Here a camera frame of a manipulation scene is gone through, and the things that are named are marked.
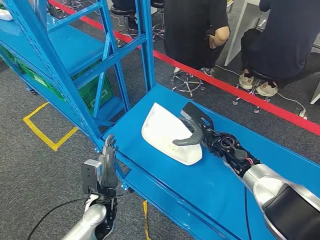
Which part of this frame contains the chrome base stool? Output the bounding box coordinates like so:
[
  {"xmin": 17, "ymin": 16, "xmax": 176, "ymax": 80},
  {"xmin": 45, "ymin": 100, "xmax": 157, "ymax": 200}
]
[
  {"xmin": 171, "ymin": 70, "xmax": 205, "ymax": 99},
  {"xmin": 232, "ymin": 68, "xmax": 286, "ymax": 115},
  {"xmin": 150, "ymin": 0, "xmax": 166, "ymax": 42},
  {"xmin": 110, "ymin": 4, "xmax": 140, "ymax": 47}
]

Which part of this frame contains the person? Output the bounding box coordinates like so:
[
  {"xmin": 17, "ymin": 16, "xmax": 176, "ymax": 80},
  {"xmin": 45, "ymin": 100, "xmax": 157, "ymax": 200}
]
[
  {"xmin": 238, "ymin": 0, "xmax": 320, "ymax": 98},
  {"xmin": 163, "ymin": 0, "xmax": 231, "ymax": 78}
]

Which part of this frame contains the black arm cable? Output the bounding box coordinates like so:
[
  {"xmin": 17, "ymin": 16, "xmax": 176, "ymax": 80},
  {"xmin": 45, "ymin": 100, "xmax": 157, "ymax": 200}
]
[{"xmin": 26, "ymin": 197, "xmax": 88, "ymax": 240}]

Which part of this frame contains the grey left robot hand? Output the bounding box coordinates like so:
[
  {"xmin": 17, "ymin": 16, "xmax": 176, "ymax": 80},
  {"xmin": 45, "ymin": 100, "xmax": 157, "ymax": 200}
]
[{"xmin": 98, "ymin": 134, "xmax": 119, "ymax": 190}]

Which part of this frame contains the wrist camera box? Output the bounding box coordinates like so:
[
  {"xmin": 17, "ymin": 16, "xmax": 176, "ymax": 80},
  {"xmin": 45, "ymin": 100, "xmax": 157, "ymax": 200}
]
[
  {"xmin": 183, "ymin": 101, "xmax": 214, "ymax": 131},
  {"xmin": 80, "ymin": 159, "xmax": 103, "ymax": 195}
]

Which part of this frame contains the white plastic car part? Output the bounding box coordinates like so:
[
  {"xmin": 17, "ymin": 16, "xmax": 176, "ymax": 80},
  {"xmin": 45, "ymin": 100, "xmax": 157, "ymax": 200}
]
[
  {"xmin": 0, "ymin": 9, "xmax": 14, "ymax": 22},
  {"xmin": 141, "ymin": 102, "xmax": 203, "ymax": 167}
]

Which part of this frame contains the green plastic crate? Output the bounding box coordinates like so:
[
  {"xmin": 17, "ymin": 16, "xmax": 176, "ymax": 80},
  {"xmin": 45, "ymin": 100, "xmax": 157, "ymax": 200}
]
[
  {"xmin": 72, "ymin": 59, "xmax": 115, "ymax": 116},
  {"xmin": 0, "ymin": 45, "xmax": 66, "ymax": 101}
]

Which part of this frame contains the red barrier belt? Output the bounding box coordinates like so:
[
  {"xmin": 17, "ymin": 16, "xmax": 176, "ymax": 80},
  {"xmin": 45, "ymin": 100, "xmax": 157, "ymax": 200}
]
[{"xmin": 48, "ymin": 0, "xmax": 320, "ymax": 137}]

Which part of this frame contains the blue metal shelf rack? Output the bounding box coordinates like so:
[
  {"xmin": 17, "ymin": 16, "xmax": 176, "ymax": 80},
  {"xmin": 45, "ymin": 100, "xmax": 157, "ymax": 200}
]
[{"xmin": 0, "ymin": 0, "xmax": 320, "ymax": 240}]

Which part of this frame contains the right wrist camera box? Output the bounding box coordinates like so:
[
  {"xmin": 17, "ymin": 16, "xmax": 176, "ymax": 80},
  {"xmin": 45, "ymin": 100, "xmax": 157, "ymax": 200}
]
[{"xmin": 183, "ymin": 101, "xmax": 214, "ymax": 131}]

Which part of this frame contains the white table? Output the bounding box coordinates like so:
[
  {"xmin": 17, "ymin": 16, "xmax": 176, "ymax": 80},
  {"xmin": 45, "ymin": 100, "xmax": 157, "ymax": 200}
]
[
  {"xmin": 309, "ymin": 89, "xmax": 320, "ymax": 106},
  {"xmin": 224, "ymin": 0, "xmax": 271, "ymax": 67}
]

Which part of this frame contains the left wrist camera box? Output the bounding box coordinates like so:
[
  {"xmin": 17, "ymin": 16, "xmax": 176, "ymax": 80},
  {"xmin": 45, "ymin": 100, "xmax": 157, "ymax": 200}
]
[{"xmin": 80, "ymin": 159, "xmax": 103, "ymax": 195}]

